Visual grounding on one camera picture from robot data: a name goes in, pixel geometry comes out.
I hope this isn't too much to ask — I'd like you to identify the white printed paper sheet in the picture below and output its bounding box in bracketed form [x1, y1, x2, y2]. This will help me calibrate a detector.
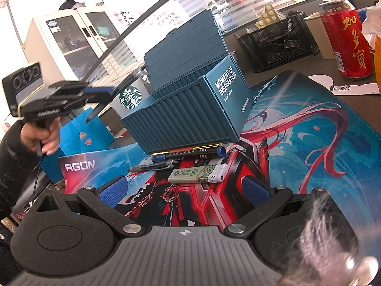
[309, 75, 380, 96]

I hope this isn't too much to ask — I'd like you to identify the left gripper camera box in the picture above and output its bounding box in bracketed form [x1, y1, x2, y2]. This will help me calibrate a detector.
[2, 62, 43, 117]

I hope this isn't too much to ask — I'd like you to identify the Starbucks translucent plastic cup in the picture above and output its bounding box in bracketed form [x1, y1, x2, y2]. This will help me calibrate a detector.
[110, 78, 150, 117]

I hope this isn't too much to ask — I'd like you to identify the blue paper gift bag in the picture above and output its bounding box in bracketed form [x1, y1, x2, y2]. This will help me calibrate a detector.
[42, 108, 114, 183]

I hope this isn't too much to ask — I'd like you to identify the black mesh desk organizer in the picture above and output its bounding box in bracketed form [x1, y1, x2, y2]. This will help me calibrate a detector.
[237, 12, 320, 73]

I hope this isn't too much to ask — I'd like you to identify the blue container storage box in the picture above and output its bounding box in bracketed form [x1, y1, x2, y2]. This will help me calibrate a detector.
[122, 10, 254, 154]

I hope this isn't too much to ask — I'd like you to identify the pill blister pack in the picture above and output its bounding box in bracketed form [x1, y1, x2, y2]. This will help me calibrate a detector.
[256, 4, 281, 28]

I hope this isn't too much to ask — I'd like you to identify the white glass door cabinet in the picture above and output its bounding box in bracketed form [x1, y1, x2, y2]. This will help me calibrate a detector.
[23, 6, 121, 85]

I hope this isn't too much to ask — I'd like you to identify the person left hand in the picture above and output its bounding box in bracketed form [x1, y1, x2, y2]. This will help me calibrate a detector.
[20, 117, 61, 156]

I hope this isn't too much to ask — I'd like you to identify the orange pencil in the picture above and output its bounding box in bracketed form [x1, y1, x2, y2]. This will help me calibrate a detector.
[152, 143, 223, 156]

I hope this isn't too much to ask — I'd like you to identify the colourful anime desk mat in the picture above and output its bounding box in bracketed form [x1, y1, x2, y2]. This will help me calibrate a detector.
[59, 71, 380, 256]

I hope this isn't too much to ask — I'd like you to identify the black pen blue cap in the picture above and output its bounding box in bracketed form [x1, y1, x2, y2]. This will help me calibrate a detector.
[151, 146, 227, 163]

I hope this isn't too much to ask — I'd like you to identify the red herbal tea can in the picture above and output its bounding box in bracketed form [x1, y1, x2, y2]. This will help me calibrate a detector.
[319, 0, 373, 79]

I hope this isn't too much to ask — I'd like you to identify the beige paper cup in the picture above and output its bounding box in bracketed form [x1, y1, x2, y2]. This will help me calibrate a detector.
[303, 12, 335, 60]

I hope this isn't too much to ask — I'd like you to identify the grey black marker pen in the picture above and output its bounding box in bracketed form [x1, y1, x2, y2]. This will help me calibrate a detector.
[129, 160, 179, 172]

